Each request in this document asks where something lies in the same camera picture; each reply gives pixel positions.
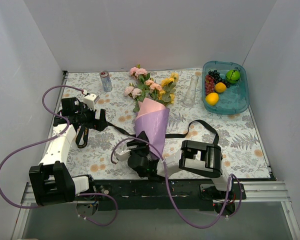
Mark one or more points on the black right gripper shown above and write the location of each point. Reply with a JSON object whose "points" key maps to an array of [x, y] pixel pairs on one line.
{"points": [[142, 144]]}

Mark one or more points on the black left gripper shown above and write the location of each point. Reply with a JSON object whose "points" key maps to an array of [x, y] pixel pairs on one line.
{"points": [[98, 119]]}

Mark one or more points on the pink and purple wrapping paper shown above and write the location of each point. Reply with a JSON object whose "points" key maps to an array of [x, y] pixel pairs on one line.
{"points": [[152, 118]]}

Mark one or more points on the yellow flower stem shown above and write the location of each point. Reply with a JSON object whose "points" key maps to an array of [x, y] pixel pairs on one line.
{"points": [[166, 95]]}

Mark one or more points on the orange-pink flower stem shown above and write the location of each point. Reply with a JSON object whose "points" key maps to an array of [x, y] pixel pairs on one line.
{"points": [[154, 89]]}

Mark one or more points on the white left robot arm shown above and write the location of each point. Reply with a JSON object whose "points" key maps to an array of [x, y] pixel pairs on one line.
{"points": [[50, 179]]}

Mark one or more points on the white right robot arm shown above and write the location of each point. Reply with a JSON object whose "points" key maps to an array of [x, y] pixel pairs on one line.
{"points": [[203, 159]]}

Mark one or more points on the clear glass vase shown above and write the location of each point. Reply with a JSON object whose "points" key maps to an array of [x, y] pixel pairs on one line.
{"points": [[190, 95]]}

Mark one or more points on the floral tablecloth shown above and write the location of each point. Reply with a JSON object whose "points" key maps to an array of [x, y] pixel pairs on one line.
{"points": [[241, 147]]}

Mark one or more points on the light pink flower stem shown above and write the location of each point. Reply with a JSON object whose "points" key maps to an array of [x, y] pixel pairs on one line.
{"points": [[138, 92]]}

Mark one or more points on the silver drink can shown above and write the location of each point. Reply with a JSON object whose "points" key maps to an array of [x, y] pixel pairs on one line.
{"points": [[106, 81]]}

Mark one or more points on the pale pink flower stem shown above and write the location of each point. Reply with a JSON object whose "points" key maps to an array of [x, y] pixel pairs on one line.
{"points": [[139, 73]]}

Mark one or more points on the red grape bunch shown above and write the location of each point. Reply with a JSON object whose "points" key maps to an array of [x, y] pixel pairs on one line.
{"points": [[209, 84]]}

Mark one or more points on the orange fruit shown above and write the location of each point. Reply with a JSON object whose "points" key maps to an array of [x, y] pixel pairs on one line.
{"points": [[220, 87]]}

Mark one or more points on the black grape bunch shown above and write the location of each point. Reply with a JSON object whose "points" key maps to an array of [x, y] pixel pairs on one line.
{"points": [[217, 78]]}

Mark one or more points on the teal plastic tray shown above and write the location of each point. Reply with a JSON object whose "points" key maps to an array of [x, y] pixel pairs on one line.
{"points": [[235, 99]]}

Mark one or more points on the green ball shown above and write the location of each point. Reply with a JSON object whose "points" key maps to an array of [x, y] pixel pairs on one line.
{"points": [[233, 76]]}

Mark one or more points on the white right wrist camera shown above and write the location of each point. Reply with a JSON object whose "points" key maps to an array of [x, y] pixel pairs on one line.
{"points": [[122, 154]]}

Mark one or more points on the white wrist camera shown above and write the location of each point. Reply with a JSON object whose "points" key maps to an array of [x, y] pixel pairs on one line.
{"points": [[90, 100], [122, 154]]}

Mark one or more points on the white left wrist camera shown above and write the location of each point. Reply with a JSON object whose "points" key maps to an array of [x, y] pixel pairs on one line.
{"points": [[90, 100]]}

